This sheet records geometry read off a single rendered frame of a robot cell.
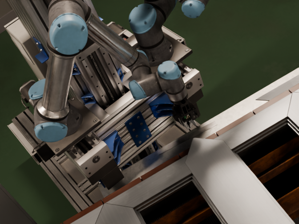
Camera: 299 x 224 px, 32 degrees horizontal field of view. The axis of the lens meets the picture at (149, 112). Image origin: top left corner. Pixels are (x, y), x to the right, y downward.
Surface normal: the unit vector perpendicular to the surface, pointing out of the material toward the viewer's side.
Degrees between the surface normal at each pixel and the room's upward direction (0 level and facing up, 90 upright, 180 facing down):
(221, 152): 0
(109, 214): 0
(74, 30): 84
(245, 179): 0
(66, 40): 84
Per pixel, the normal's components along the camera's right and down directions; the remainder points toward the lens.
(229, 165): -0.29, -0.64
